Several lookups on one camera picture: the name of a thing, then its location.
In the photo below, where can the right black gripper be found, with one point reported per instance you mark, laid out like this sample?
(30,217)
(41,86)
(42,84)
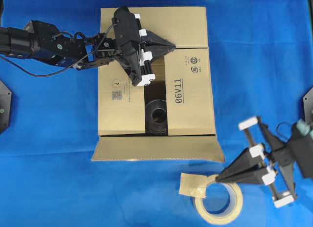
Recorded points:
(274,168)

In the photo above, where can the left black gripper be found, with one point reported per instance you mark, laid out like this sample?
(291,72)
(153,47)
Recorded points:
(133,56)

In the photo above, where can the brown cardboard box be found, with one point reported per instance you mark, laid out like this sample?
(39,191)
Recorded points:
(183,80)

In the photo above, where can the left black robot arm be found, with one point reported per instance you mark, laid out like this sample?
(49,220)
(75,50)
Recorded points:
(44,42)

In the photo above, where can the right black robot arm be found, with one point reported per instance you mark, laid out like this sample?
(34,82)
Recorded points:
(258,137)

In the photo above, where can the black cylindrical object in box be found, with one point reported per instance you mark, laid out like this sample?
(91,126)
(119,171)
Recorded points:
(156,117)

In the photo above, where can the beige packing tape roll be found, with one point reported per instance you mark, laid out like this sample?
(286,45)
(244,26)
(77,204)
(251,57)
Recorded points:
(217,203)

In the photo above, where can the blue table cloth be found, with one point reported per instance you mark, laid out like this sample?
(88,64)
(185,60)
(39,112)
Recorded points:
(261,58)

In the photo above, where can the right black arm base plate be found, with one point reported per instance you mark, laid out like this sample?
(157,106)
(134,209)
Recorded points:
(308,106)

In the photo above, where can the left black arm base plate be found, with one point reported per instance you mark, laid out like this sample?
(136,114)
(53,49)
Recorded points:
(5,106)

